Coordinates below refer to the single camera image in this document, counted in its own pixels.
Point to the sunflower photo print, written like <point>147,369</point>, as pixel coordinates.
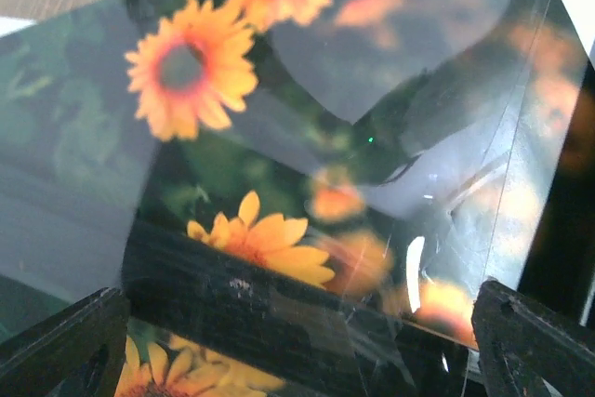
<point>209,90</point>

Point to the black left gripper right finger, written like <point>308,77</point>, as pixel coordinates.
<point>526,348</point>

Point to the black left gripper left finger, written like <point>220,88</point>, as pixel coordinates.
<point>80,350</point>

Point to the black picture frame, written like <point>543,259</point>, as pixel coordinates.
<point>339,236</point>

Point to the clear acrylic sheet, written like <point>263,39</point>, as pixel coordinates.
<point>325,160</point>

